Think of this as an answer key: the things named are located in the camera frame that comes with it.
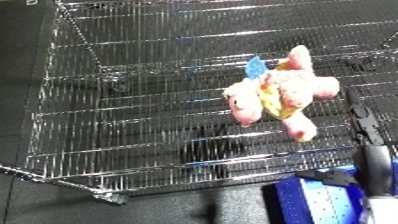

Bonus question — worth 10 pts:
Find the pink and yellow soft toy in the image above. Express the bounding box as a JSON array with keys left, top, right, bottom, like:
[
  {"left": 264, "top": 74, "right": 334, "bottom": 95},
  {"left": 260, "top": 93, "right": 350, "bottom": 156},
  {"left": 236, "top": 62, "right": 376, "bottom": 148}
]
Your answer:
[{"left": 222, "top": 44, "right": 342, "bottom": 143}]

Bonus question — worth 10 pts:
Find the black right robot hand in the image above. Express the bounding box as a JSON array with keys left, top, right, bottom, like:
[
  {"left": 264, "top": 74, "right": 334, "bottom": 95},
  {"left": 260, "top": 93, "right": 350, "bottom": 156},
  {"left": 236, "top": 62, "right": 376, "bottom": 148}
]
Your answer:
[{"left": 294, "top": 87, "right": 398, "bottom": 198}]

